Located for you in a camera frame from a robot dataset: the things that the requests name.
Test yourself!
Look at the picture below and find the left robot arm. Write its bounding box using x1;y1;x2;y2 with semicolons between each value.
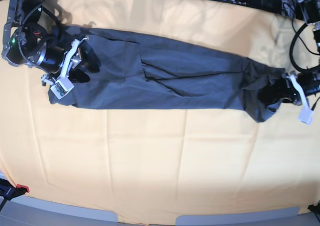
258;0;320;105

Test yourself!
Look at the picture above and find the black clamp right corner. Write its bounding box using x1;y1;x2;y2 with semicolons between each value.
307;203;320;215

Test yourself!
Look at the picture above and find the dark grey T-shirt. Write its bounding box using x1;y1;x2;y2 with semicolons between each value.
48;25;285;123

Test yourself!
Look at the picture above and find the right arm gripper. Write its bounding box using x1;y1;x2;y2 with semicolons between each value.
32;42;101;83

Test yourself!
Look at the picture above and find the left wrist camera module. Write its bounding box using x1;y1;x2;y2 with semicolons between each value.
298;107;314;125

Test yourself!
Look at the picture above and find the yellow table cloth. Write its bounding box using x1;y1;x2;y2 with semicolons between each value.
0;0;320;225

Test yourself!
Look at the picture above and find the blue red table clamp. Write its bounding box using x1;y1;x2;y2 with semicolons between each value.
0;178;30;201

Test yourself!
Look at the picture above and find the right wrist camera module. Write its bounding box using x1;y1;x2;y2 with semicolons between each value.
50;78;74;100

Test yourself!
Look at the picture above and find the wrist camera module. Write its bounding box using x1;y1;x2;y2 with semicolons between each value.
50;78;74;100
298;107;314;125

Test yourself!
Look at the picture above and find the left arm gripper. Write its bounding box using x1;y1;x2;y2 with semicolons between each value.
258;71;320;105

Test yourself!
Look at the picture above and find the black power adapter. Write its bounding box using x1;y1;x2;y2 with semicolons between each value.
247;0;283;14

